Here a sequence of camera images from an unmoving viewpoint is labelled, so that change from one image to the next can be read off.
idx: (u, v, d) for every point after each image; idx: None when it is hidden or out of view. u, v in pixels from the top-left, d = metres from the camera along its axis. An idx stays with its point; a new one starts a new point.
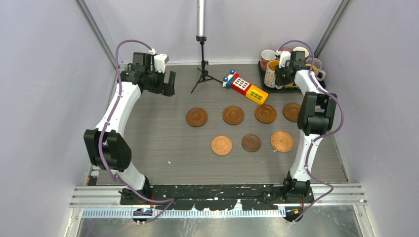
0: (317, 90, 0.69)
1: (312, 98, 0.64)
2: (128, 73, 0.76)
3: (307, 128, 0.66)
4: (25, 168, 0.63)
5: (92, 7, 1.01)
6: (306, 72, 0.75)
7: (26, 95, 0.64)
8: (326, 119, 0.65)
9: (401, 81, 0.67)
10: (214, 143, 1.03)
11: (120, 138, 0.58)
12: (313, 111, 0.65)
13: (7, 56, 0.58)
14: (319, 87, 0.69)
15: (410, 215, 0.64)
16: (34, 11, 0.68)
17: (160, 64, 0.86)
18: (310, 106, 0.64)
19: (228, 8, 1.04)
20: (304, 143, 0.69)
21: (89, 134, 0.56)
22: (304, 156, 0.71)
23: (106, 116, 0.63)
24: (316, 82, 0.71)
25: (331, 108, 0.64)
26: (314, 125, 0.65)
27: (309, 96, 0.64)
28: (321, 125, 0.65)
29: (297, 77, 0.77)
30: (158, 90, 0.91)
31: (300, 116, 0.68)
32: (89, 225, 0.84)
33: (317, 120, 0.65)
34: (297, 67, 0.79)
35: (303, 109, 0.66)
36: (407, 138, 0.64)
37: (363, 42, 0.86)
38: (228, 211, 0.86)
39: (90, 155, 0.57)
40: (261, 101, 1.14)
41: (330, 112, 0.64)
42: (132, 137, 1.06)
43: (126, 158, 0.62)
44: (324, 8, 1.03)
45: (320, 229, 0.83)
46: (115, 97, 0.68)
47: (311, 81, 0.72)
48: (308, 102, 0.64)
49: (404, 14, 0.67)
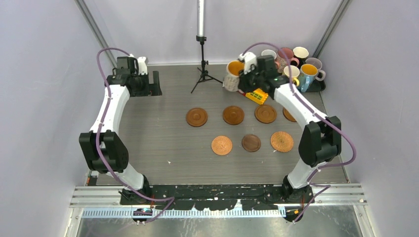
0: (314, 115, 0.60)
1: (316, 132, 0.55)
2: (114, 77, 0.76)
3: (315, 161, 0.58)
4: (26, 169, 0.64)
5: (92, 7, 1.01)
6: (290, 91, 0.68)
7: (26, 95, 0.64)
8: (332, 147, 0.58)
9: (400, 82, 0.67)
10: (215, 143, 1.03)
11: (116, 137, 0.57)
12: (319, 144, 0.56)
13: (7, 57, 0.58)
14: (316, 111, 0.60)
15: (409, 215, 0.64)
16: (34, 12, 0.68)
17: (142, 66, 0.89)
18: (316, 141, 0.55)
19: (228, 8, 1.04)
20: (309, 170, 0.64)
21: (84, 137, 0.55)
22: (307, 176, 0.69)
23: (100, 118, 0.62)
24: (310, 105, 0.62)
25: (337, 135, 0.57)
26: (323, 157, 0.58)
27: (313, 130, 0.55)
28: (329, 155, 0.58)
29: (277, 95, 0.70)
30: (146, 92, 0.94)
31: (304, 148, 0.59)
32: (89, 225, 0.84)
33: (326, 151, 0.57)
34: (275, 84, 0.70)
35: (308, 144, 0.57)
36: (406, 138, 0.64)
37: (363, 42, 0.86)
38: (228, 211, 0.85)
39: (88, 158, 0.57)
40: (261, 101, 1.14)
41: (337, 139, 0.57)
42: (133, 137, 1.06)
43: (124, 158, 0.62)
44: (324, 8, 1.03)
45: (320, 229, 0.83)
46: (105, 99, 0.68)
47: (304, 106, 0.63)
48: (312, 137, 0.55)
49: (404, 15, 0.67)
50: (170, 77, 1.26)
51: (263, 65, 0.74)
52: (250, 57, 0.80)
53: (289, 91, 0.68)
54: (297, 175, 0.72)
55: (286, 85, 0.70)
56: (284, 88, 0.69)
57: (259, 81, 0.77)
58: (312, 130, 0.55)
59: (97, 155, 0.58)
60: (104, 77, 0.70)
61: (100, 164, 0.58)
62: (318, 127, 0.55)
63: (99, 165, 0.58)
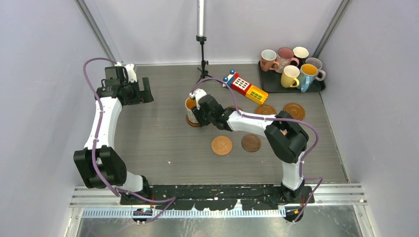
0: (266, 120, 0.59)
1: (275, 132, 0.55)
2: (105, 89, 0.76)
3: (296, 156, 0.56)
4: (26, 169, 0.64)
5: (92, 7, 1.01)
6: (238, 115, 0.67)
7: (26, 96, 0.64)
8: (300, 135, 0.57)
9: (400, 81, 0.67)
10: (214, 143, 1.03)
11: (113, 151, 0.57)
12: (287, 140, 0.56)
13: (8, 57, 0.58)
14: (265, 117, 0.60)
15: (410, 215, 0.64)
16: (33, 12, 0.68)
17: (131, 74, 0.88)
18: (282, 139, 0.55)
19: (227, 8, 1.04)
20: (295, 166, 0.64)
21: (79, 155, 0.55)
22: (298, 172, 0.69)
23: (94, 134, 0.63)
24: (255, 116, 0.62)
25: (293, 123, 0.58)
26: (299, 147, 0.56)
27: (271, 132, 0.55)
28: (302, 143, 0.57)
29: (232, 125, 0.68)
30: (139, 99, 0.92)
31: (278, 152, 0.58)
32: (89, 225, 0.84)
33: (296, 141, 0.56)
34: (225, 120, 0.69)
35: (278, 146, 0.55)
36: (406, 138, 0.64)
37: (363, 42, 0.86)
38: (227, 211, 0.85)
39: (85, 177, 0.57)
40: (261, 101, 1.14)
41: (297, 127, 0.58)
42: (132, 137, 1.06)
43: (122, 172, 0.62)
44: (324, 8, 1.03)
45: (320, 229, 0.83)
46: (98, 113, 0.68)
47: (251, 120, 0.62)
48: (276, 138, 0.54)
49: (404, 15, 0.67)
50: (171, 77, 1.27)
51: (205, 105, 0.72)
52: (200, 94, 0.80)
53: (237, 115, 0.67)
54: (289, 177, 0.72)
55: (233, 113, 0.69)
56: (232, 116, 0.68)
57: (209, 119, 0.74)
58: (272, 132, 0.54)
59: (94, 173, 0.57)
60: (94, 91, 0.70)
61: (98, 181, 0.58)
62: (274, 126, 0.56)
63: (98, 182, 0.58)
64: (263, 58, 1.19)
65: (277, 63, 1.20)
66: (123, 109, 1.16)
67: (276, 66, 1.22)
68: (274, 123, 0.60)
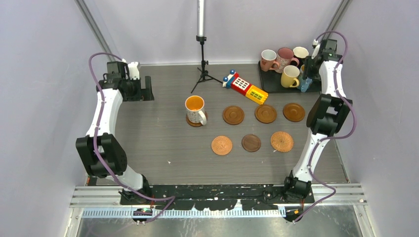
0: (335, 92, 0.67)
1: (324, 102, 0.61)
2: (107, 82, 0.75)
3: (314, 127, 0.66)
4: (26, 169, 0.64)
5: (92, 7, 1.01)
6: (333, 67, 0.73)
7: (26, 95, 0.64)
8: (334, 123, 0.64)
9: (400, 81, 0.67)
10: (215, 143, 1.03)
11: (114, 139, 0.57)
12: (323, 114, 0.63)
13: (7, 57, 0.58)
14: (339, 89, 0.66)
15: (410, 215, 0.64)
16: (32, 12, 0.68)
17: (133, 72, 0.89)
18: (321, 110, 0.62)
19: (227, 8, 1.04)
20: (310, 142, 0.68)
21: (81, 141, 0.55)
22: (309, 155, 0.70)
23: (95, 122, 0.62)
24: (337, 84, 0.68)
25: (344, 114, 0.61)
26: (322, 126, 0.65)
27: (323, 99, 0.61)
28: (328, 128, 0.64)
29: (322, 67, 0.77)
30: (139, 96, 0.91)
31: (311, 112, 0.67)
32: (89, 225, 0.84)
33: (325, 122, 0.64)
34: (324, 56, 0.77)
35: (315, 109, 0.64)
36: (406, 138, 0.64)
37: (362, 41, 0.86)
38: (227, 211, 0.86)
39: (86, 165, 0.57)
40: (261, 101, 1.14)
41: (341, 118, 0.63)
42: (132, 137, 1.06)
43: (123, 161, 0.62)
44: (324, 8, 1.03)
45: (320, 230, 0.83)
46: (99, 103, 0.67)
47: (331, 81, 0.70)
48: (320, 106, 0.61)
49: (403, 14, 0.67)
50: (171, 77, 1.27)
51: (324, 44, 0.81)
52: None
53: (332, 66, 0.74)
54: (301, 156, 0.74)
55: (333, 62, 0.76)
56: (330, 63, 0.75)
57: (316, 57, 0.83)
58: (322, 99, 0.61)
59: (95, 160, 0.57)
60: (96, 82, 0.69)
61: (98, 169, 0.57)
62: (329, 100, 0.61)
63: (98, 171, 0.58)
64: (263, 58, 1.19)
65: (277, 63, 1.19)
66: (123, 109, 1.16)
67: (276, 66, 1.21)
68: (336, 99, 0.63)
